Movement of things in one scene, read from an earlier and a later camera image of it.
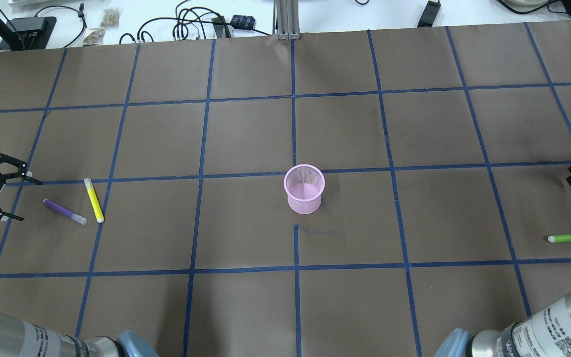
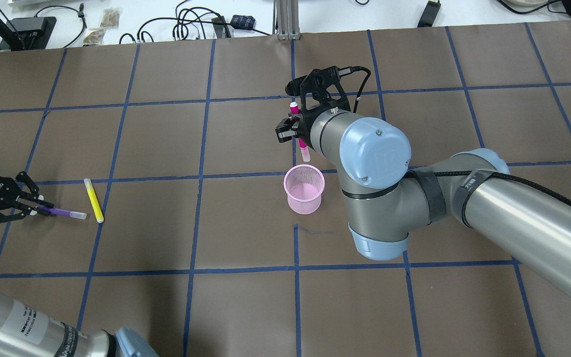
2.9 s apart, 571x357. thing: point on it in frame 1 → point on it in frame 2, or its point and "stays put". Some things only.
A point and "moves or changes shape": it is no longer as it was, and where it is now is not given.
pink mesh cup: (304, 184) stays put
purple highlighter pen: (80, 219) moves or changes shape
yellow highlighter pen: (94, 200) stays put
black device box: (33, 32) stays put
